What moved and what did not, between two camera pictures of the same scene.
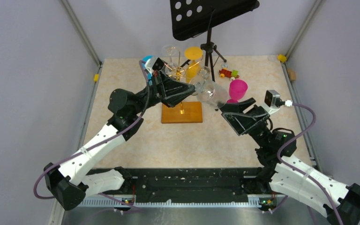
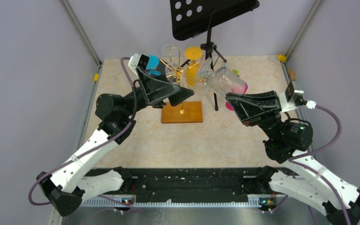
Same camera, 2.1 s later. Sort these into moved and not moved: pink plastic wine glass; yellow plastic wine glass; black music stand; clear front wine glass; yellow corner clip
Moved: clear front wine glass
Not moved: black music stand; pink plastic wine glass; yellow plastic wine glass; yellow corner clip
